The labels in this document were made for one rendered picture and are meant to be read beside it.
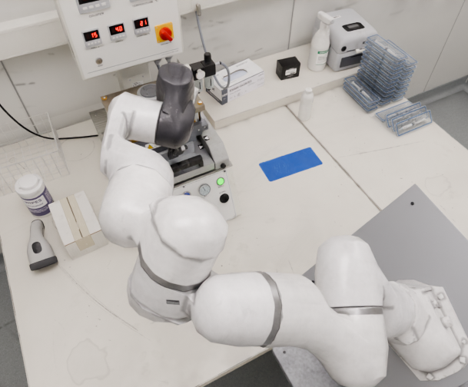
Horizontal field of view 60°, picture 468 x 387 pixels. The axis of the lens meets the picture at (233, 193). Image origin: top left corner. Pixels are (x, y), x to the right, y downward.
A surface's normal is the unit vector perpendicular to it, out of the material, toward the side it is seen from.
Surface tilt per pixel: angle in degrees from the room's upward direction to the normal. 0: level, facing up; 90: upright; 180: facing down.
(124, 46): 90
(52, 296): 0
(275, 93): 0
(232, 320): 52
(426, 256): 44
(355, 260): 14
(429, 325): 24
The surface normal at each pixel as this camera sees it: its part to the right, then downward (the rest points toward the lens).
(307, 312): 0.52, -0.29
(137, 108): 0.14, -0.34
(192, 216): 0.26, -0.54
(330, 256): -0.68, -0.42
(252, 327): 0.33, 0.16
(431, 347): -0.16, 0.23
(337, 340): 0.04, 0.30
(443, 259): -0.63, -0.22
